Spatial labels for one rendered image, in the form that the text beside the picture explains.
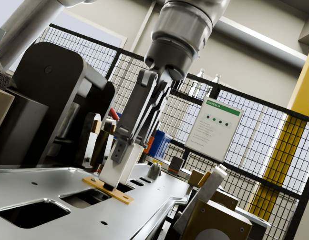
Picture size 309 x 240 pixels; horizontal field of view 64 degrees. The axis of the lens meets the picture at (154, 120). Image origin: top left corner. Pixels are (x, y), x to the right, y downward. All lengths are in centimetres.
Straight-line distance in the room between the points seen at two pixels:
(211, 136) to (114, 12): 243
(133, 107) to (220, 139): 108
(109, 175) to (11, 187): 14
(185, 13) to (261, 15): 342
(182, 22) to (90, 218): 29
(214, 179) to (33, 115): 31
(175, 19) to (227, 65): 301
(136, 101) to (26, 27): 67
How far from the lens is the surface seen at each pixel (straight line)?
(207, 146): 139
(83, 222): 27
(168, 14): 41
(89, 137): 56
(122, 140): 36
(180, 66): 39
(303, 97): 157
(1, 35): 51
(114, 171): 38
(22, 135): 44
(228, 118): 142
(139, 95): 35
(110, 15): 343
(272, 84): 359
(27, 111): 43
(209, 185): 43
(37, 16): 95
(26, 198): 28
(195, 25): 40
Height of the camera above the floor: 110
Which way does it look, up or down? 5 degrees up
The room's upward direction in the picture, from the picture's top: 24 degrees clockwise
